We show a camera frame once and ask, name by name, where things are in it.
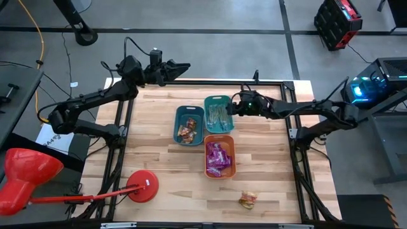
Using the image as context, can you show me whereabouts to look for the white paper sheet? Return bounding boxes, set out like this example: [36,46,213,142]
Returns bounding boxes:
[35,125,71,156]

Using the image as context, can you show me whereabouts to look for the black stand with round base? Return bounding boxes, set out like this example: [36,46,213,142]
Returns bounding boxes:
[52,0,99,46]

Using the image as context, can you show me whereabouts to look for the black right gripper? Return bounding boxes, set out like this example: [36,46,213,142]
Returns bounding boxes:
[225,90,271,118]

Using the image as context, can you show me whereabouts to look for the black clamp handle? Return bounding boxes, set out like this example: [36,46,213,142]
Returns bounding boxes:
[0,83,20,106]

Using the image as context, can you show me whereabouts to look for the grey metal stand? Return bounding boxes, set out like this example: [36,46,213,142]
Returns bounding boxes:
[349,92,407,185]

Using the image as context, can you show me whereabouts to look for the yellow cable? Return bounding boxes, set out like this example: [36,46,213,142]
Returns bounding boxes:
[17,0,50,124]

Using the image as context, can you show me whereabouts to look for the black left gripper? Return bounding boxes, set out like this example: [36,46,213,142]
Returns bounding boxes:
[144,59,191,87]

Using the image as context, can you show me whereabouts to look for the dark blue plastic bin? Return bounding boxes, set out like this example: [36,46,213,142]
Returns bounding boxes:
[173,105,206,147]

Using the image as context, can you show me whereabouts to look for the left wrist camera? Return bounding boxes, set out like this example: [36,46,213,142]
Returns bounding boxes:
[149,48,163,66]

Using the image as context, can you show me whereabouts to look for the orange plastic bin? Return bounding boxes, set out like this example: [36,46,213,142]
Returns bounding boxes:
[203,134,237,179]

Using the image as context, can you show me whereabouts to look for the black floor cable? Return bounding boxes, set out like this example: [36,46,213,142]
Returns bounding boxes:
[0,25,96,125]

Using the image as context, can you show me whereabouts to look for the black computer with blue light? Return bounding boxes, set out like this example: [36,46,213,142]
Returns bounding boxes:
[340,57,407,111]

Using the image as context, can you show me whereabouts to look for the black aluminium table frame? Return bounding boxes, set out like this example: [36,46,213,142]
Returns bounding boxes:
[74,70,343,225]

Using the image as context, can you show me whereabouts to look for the red desk lamp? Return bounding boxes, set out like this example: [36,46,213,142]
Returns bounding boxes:
[0,148,160,216]

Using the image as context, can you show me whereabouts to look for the red and black toolbox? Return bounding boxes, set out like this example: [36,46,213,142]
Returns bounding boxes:
[314,0,364,52]

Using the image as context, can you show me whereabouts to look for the teal plastic bin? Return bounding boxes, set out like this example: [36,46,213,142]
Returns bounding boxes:
[203,95,235,134]

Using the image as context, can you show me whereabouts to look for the black side table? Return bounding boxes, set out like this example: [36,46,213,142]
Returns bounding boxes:
[0,66,45,150]

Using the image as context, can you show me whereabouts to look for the black mat with hazard stripes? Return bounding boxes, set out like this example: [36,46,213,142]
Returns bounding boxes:
[336,193,400,229]

